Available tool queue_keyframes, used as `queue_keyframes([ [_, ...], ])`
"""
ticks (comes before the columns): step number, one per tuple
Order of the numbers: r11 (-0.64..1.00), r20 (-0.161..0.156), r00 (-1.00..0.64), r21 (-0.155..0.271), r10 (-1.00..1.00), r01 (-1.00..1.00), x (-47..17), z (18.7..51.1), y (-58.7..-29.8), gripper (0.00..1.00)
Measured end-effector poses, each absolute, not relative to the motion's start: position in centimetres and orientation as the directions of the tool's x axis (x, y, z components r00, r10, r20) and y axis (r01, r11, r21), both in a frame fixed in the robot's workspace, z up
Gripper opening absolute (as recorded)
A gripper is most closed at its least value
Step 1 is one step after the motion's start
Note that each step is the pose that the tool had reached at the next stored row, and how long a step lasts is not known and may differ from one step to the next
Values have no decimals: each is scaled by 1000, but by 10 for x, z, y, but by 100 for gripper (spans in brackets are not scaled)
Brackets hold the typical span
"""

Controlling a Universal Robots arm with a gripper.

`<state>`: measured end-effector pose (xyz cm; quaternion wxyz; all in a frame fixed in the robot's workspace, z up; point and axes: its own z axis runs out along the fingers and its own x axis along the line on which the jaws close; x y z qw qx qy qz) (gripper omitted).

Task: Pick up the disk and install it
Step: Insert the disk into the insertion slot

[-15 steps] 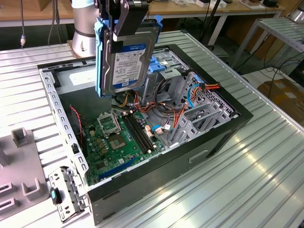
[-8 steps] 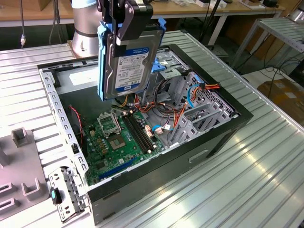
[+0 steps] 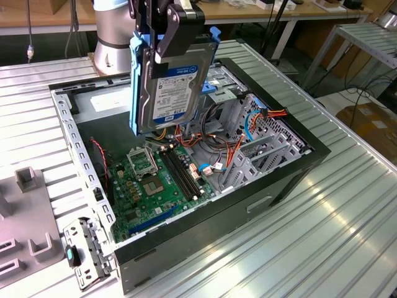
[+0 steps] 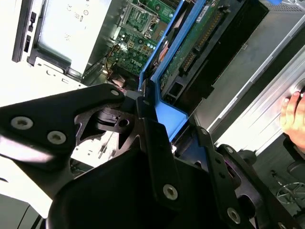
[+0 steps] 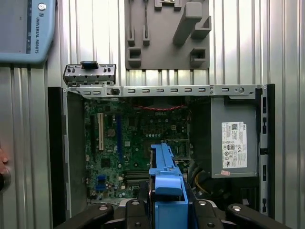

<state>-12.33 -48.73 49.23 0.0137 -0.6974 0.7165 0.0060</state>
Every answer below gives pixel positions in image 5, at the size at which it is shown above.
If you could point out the blue expansion slot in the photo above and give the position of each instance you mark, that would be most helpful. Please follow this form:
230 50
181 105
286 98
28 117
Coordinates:
119 143

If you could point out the black open PC case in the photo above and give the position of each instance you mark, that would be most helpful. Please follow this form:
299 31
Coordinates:
56 143

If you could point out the person's hand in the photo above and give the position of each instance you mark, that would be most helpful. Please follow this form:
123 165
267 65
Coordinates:
3 161

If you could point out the pale blue teach pendant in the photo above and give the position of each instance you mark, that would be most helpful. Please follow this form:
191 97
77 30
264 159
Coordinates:
14 28

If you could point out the black expansion slot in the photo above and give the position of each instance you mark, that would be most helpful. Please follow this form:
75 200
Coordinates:
93 136

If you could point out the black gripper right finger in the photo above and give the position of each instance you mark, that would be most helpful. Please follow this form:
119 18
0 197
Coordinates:
205 214

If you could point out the white expansion slot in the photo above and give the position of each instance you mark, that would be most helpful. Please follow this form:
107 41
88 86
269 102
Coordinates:
100 131

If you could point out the round black hand tool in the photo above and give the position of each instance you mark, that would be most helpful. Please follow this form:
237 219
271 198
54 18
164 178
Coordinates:
2 182

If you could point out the hinged metal slot retainer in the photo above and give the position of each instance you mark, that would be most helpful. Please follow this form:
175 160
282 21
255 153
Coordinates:
90 76

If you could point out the grey power supply unit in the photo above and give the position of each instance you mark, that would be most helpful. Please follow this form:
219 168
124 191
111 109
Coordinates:
215 143

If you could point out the hard disk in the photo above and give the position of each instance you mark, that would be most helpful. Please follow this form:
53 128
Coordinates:
166 181

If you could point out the green motherboard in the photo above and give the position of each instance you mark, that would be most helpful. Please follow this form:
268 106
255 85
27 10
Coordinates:
133 148

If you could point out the black case lock slider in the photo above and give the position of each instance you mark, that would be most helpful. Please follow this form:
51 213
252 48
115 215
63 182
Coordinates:
114 91

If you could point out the black latch with blue mark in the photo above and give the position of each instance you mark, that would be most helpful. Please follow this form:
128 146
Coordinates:
88 65

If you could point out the round coin battery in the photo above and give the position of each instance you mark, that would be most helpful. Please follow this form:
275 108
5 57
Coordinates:
110 132

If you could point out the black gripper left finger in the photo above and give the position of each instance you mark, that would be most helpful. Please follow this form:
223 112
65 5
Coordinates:
135 214

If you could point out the grey parts rack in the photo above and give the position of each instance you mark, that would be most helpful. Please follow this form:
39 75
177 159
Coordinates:
164 35

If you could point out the blue board connector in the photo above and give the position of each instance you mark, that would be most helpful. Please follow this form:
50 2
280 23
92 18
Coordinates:
101 183

